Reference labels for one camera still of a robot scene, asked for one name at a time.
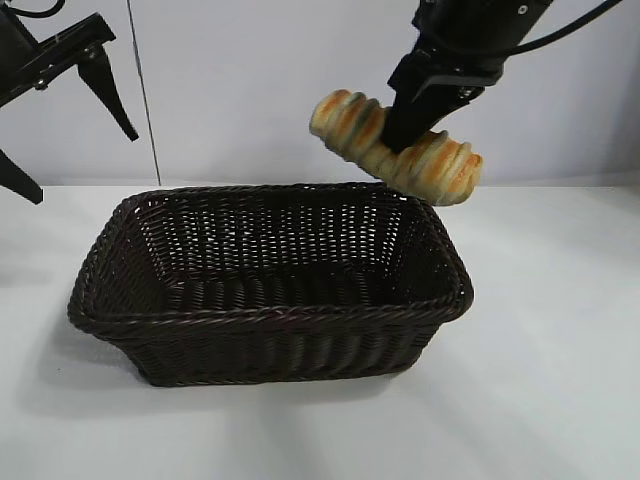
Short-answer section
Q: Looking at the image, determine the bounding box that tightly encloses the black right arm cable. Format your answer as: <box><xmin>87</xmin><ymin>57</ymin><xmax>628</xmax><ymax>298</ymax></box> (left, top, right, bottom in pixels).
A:
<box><xmin>502</xmin><ymin>0</ymin><xmax>624</xmax><ymax>56</ymax></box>

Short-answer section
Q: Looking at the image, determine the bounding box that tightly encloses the dark brown woven basket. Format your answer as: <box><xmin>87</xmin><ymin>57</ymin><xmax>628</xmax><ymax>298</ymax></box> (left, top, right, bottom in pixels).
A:
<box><xmin>67</xmin><ymin>182</ymin><xmax>475</xmax><ymax>389</ymax></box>

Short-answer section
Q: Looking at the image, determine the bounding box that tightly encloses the long striped bread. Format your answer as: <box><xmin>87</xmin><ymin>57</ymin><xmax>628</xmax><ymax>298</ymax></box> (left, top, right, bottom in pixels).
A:
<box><xmin>308</xmin><ymin>88</ymin><xmax>485</xmax><ymax>207</ymax></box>

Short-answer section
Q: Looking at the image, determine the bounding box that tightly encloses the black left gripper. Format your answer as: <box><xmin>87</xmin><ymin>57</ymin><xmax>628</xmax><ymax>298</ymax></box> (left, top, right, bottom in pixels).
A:
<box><xmin>0</xmin><ymin>9</ymin><xmax>140</xmax><ymax>205</ymax></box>

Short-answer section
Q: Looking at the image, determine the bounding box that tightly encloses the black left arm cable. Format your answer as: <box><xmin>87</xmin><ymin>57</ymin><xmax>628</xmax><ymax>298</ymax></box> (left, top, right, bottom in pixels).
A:
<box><xmin>9</xmin><ymin>0</ymin><xmax>69</xmax><ymax>19</ymax></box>

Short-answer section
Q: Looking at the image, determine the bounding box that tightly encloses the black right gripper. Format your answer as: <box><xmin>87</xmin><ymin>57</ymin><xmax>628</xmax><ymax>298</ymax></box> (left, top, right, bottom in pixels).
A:
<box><xmin>383</xmin><ymin>28</ymin><xmax>522</xmax><ymax>155</ymax></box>

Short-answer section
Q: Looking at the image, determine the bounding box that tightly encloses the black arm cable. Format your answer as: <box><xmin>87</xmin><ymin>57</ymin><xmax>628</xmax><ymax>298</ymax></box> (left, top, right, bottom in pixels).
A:
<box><xmin>502</xmin><ymin>0</ymin><xmax>624</xmax><ymax>56</ymax></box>
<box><xmin>9</xmin><ymin>0</ymin><xmax>69</xmax><ymax>19</ymax></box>

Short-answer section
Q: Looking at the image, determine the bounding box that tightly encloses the thin dark vertical cable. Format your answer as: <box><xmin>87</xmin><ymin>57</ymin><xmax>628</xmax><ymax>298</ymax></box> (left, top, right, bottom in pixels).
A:
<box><xmin>127</xmin><ymin>0</ymin><xmax>164</xmax><ymax>185</ymax></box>

